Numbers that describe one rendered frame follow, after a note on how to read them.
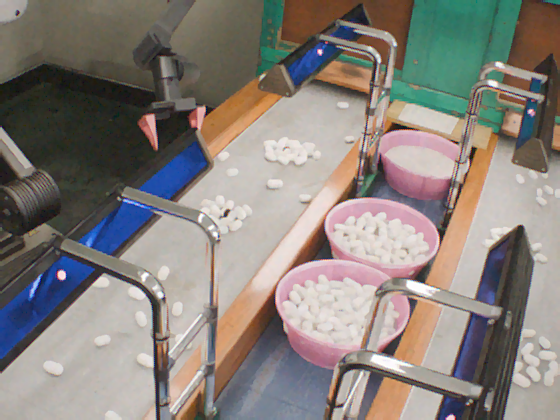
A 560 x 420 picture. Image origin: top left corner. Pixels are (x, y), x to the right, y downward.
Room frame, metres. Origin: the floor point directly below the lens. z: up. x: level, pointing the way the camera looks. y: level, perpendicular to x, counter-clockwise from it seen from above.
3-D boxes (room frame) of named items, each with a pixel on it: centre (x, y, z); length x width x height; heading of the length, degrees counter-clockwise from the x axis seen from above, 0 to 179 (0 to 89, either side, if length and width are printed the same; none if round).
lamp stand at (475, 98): (1.55, -0.50, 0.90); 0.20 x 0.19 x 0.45; 161
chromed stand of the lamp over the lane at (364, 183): (1.68, -0.13, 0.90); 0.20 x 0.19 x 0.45; 161
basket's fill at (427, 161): (1.78, -0.37, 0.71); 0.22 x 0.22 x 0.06
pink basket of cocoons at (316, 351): (1.10, -0.14, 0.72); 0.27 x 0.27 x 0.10
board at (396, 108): (1.99, -0.44, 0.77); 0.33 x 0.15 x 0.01; 71
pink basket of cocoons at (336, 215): (1.36, -0.23, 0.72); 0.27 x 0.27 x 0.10
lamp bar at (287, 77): (1.71, -0.05, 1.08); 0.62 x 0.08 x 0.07; 161
